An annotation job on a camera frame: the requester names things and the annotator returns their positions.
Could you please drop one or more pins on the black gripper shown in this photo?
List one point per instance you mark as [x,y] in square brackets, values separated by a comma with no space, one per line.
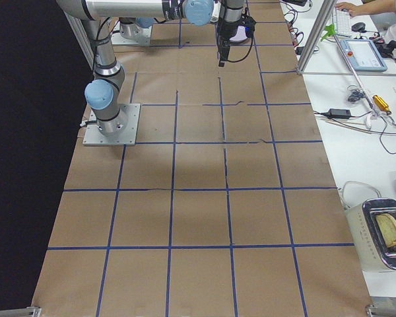
[224,31]

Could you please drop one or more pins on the person forearm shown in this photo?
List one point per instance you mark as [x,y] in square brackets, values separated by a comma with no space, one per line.
[375,8]

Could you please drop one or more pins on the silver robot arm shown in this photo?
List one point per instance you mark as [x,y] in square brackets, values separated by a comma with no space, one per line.
[102,93]

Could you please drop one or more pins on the purple plate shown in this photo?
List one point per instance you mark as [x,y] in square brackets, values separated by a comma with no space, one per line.
[240,36]

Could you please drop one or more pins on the person hand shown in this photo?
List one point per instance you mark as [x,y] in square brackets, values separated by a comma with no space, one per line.
[350,8]

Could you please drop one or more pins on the green plastic clamp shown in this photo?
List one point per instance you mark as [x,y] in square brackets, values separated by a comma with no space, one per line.
[329,32]

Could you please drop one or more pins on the white keyboard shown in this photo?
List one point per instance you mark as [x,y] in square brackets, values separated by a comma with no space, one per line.
[341,22]

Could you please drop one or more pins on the black power adapter far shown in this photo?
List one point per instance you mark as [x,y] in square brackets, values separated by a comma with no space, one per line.
[339,113]

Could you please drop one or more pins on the black computer mouse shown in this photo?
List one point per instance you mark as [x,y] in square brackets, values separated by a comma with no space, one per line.
[359,27]

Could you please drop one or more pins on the blue teach pendant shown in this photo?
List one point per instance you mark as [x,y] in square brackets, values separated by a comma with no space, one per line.
[363,55]

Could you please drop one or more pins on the brown paper table cover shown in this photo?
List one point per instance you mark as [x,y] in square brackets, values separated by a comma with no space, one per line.
[226,206]

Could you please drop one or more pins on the yellow tool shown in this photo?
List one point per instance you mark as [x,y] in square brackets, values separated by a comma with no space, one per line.
[381,104]

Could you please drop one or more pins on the white toaster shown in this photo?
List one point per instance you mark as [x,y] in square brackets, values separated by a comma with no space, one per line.
[370,246]

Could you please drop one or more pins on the bread slice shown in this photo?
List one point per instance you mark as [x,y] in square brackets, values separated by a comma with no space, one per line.
[387,226]

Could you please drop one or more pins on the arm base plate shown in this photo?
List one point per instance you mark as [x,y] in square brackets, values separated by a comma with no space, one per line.
[129,34]
[120,131]

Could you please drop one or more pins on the aluminium frame post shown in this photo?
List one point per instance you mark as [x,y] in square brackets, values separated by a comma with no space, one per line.
[314,36]

